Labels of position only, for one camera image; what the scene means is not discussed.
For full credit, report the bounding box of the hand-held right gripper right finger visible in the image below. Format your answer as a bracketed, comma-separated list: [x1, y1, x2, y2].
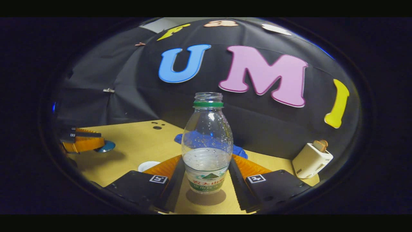
[228, 154, 312, 213]

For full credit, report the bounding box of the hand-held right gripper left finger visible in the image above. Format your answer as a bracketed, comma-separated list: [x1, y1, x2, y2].
[104, 155, 186, 213]

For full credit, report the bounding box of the white teacup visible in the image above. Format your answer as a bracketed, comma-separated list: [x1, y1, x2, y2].
[138, 161, 161, 172]

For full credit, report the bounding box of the clear plastic water bottle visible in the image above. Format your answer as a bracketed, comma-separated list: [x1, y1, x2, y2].
[181, 92, 233, 194]

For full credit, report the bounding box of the blue towel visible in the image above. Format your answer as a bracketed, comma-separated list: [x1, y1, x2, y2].
[174, 130, 248, 160]

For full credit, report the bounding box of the black backdrop cloth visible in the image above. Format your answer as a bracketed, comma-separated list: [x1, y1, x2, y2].
[53, 19, 360, 181]

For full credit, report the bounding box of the white toaster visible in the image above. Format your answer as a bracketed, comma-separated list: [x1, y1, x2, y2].
[292, 143, 334, 179]

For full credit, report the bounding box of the slice of toast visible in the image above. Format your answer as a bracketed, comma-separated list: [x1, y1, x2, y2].
[313, 140, 329, 152]

